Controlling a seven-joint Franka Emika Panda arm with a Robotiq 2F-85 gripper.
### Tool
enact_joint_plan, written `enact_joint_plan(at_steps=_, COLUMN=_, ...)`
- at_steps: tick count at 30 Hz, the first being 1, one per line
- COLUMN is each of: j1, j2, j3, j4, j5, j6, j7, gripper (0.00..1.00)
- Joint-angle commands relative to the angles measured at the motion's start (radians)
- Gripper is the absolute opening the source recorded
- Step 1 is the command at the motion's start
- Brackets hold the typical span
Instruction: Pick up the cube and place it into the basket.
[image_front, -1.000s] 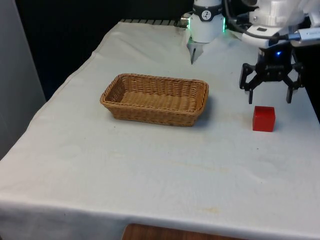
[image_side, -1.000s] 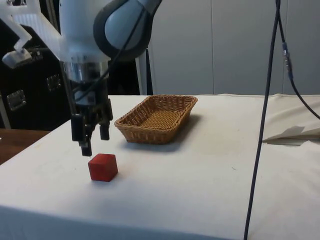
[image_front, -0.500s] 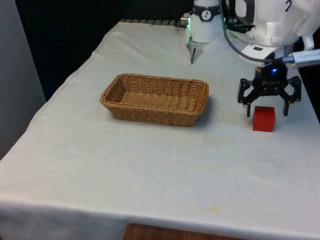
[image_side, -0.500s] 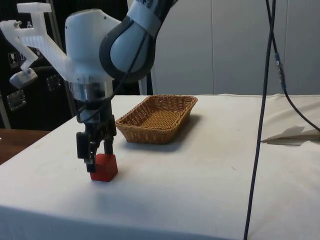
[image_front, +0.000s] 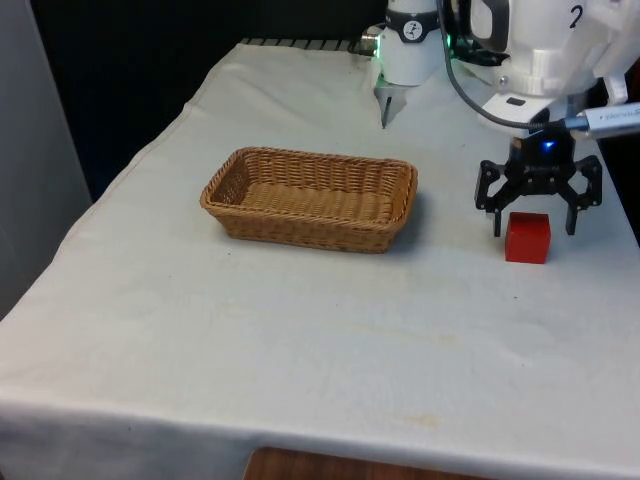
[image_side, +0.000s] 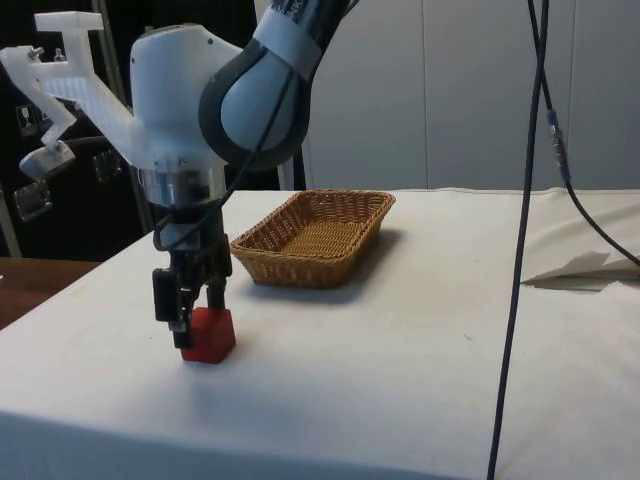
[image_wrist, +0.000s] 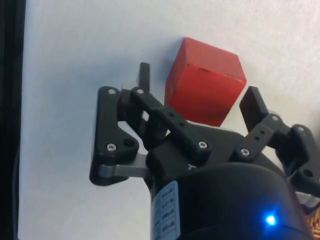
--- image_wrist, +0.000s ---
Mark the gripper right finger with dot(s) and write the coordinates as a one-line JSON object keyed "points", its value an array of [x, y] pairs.
{"points": [[262, 132]]}

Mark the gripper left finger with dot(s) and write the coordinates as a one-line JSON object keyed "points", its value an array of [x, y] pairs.
{"points": [[112, 125]]}

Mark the red cube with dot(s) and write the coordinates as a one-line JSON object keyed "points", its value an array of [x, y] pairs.
{"points": [[205, 90]]}

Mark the wicker basket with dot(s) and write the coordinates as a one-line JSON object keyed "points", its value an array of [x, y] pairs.
{"points": [[315, 227]]}

